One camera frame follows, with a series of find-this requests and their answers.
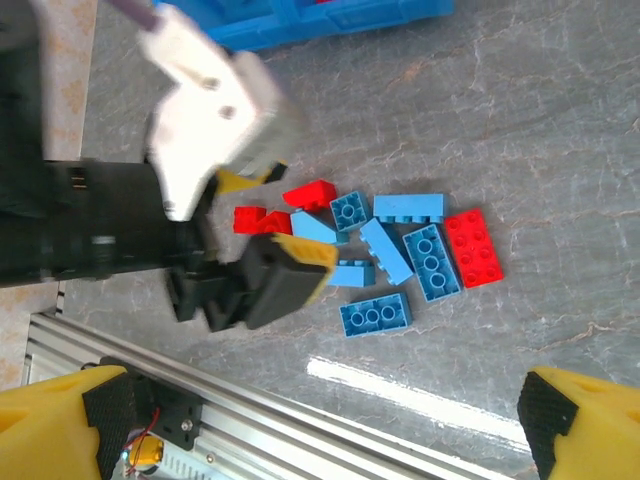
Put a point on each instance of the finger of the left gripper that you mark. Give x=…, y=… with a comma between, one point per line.
x=280, y=285
x=240, y=181

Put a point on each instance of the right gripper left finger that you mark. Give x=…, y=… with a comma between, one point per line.
x=45, y=430

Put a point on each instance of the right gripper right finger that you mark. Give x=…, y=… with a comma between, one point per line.
x=600, y=430

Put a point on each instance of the small red lego brick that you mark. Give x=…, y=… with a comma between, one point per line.
x=247, y=220
x=274, y=223

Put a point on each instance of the sloped blue lego brick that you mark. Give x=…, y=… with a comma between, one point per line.
x=312, y=227

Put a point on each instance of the large red lego brick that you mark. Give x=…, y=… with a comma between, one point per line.
x=310, y=194

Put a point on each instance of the long blue lego brick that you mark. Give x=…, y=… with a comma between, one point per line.
x=385, y=247
x=375, y=315
x=410, y=207
x=432, y=262
x=356, y=274

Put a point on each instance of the small blue lego brick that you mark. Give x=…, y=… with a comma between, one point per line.
x=350, y=212

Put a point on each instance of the long red lego brick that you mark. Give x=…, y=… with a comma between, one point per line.
x=474, y=248

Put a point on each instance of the blue plastic bin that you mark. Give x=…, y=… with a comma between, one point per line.
x=380, y=20
x=240, y=35

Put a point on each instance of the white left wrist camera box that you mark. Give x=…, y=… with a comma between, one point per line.
x=200, y=125

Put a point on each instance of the aluminium table edge rail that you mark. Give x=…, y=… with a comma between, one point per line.
x=300, y=411

